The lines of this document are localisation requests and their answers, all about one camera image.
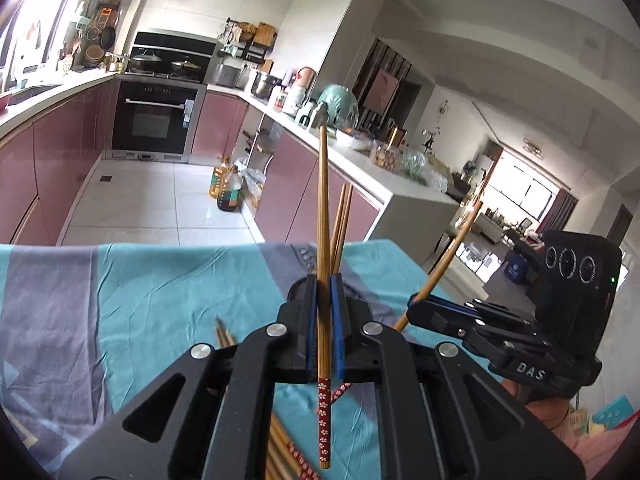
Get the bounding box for black wok with lid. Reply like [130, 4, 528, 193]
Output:
[129, 52, 164, 74]

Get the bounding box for blue bin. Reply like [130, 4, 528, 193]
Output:
[502, 255, 531, 286]

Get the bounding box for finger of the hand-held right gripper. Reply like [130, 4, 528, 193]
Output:
[406, 301, 551, 369]
[411, 294, 538, 332]

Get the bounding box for kitchen window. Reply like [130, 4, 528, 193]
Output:
[0, 0, 96, 81]

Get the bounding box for bamboo chopstick red floral end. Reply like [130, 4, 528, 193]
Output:
[316, 126, 333, 470]
[329, 201, 485, 405]

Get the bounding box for large steel stockpot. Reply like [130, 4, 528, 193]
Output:
[249, 71, 281, 101]

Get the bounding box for green plastic bag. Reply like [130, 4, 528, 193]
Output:
[400, 152, 449, 192]

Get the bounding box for person's right hand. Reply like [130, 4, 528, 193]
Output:
[501, 379, 572, 432]

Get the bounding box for black range hood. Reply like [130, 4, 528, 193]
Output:
[131, 31, 217, 83]

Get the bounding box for dark cooking oil bottle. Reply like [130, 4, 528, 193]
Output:
[216, 166, 245, 213]

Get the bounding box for clear cookie container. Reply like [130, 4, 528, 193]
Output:
[372, 142, 401, 169]

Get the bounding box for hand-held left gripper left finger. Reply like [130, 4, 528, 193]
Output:
[59, 274, 321, 480]

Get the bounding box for pink base cabinets with appliances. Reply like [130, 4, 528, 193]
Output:
[192, 85, 461, 247]

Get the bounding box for pink base cabinets with sink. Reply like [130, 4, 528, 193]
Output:
[0, 71, 120, 247]

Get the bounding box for blue box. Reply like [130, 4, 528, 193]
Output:
[570, 395, 634, 436]

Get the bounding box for clear plastic bag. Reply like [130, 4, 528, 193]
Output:
[235, 156, 267, 197]

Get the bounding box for framed wall painting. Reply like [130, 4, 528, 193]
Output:
[363, 67, 401, 111]

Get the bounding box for dark red curtain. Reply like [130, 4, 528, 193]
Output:
[537, 187, 579, 236]

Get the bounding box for black built-in oven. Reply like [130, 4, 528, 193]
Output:
[111, 80, 207, 162]

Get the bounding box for blue grey printed tablecloth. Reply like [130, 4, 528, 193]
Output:
[0, 240, 501, 480]

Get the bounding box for yellow cooking oil bottle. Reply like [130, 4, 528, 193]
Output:
[209, 156, 233, 199]

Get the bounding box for bundle of bamboo chopsticks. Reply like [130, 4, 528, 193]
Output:
[330, 184, 355, 278]

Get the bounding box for black wall shelf rack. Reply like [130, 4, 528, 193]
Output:
[220, 18, 279, 64]

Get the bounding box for light sofa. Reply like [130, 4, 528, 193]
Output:
[472, 212, 507, 241]

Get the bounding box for wooden cutting board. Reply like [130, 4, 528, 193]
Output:
[252, 22, 276, 49]

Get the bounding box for pile of bamboo chopsticks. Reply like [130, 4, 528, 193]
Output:
[214, 316, 321, 480]

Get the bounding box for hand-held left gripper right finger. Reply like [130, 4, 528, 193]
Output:
[330, 274, 586, 480]

